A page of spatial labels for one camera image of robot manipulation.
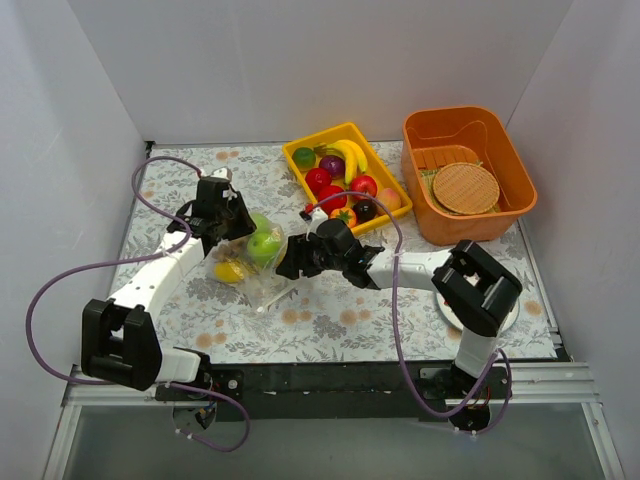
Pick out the green fake apple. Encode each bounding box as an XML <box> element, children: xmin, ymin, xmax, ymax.
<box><xmin>247</xmin><ymin>232</ymin><xmax>282</xmax><ymax>268</ymax></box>
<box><xmin>250</xmin><ymin>212</ymin><xmax>273</xmax><ymax>234</ymax></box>

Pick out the clear zip top bag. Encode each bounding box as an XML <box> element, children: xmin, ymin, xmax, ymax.
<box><xmin>205</xmin><ymin>216</ymin><xmax>293</xmax><ymax>313</ymax></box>

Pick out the dark fake plum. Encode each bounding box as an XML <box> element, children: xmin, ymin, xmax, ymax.
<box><xmin>352</xmin><ymin>199</ymin><xmax>377</xmax><ymax>224</ymax></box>

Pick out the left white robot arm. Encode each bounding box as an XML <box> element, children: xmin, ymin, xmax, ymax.
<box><xmin>81</xmin><ymin>168</ymin><xmax>256</xmax><ymax>400</ymax></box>

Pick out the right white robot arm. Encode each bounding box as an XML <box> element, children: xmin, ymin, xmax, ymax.
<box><xmin>276</xmin><ymin>219</ymin><xmax>523</xmax><ymax>398</ymax></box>

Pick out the orange fake persimmon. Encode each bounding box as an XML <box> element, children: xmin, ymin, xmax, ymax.
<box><xmin>329</xmin><ymin>207</ymin><xmax>358</xmax><ymax>229</ymax></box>

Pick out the yellow fake lemon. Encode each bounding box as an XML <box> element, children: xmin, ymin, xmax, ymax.
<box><xmin>213</xmin><ymin>261</ymin><xmax>244</xmax><ymax>284</ymax></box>

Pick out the red fake apple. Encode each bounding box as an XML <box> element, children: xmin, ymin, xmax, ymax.
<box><xmin>349</xmin><ymin>175</ymin><xmax>378</xmax><ymax>199</ymax></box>

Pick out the fake peach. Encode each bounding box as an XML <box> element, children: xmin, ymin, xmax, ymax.
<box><xmin>376</xmin><ymin>188</ymin><xmax>402</xmax><ymax>215</ymax></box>

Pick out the purple fake onion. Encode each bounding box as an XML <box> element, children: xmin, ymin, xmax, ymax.
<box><xmin>319</xmin><ymin>155</ymin><xmax>346</xmax><ymax>179</ymax></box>

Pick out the green orange fake fruit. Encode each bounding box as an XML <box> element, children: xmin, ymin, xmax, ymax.
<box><xmin>292</xmin><ymin>147</ymin><xmax>316</xmax><ymax>172</ymax></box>

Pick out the yellow plastic tray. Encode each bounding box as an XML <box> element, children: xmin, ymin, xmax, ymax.
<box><xmin>283</xmin><ymin>122</ymin><xmax>417</xmax><ymax>237</ymax></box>

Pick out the yellow banana bunch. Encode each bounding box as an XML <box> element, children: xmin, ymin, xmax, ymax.
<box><xmin>313</xmin><ymin>139</ymin><xmax>368</xmax><ymax>186</ymax></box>

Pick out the watermelon pattern plate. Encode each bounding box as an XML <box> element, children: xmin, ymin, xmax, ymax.
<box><xmin>436</xmin><ymin>293</ymin><xmax>520</xmax><ymax>334</ymax></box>

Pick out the round woven bamboo tray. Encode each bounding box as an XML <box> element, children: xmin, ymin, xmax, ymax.
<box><xmin>432</xmin><ymin>162</ymin><xmax>501</xmax><ymax>215</ymax></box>

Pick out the orange plastic tub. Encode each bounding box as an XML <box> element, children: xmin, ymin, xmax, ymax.
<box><xmin>401</xmin><ymin>106</ymin><xmax>537</xmax><ymax>246</ymax></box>

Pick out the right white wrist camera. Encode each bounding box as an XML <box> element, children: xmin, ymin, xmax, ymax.
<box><xmin>299</xmin><ymin>207</ymin><xmax>329</xmax><ymax>234</ymax></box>

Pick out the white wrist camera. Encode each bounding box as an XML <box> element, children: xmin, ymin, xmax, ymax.
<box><xmin>201</xmin><ymin>167</ymin><xmax>232</xmax><ymax>183</ymax></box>
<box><xmin>299</xmin><ymin>207</ymin><xmax>329</xmax><ymax>234</ymax></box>

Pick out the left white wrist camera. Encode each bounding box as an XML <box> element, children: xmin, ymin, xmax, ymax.
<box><xmin>201</xmin><ymin>167</ymin><xmax>232</xmax><ymax>183</ymax></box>

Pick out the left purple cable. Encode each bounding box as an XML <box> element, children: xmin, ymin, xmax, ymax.
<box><xmin>24</xmin><ymin>155</ymin><xmax>251</xmax><ymax>454</ymax></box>

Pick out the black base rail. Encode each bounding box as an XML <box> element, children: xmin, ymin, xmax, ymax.
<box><xmin>154</xmin><ymin>359</ymin><xmax>511</xmax><ymax>434</ymax></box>

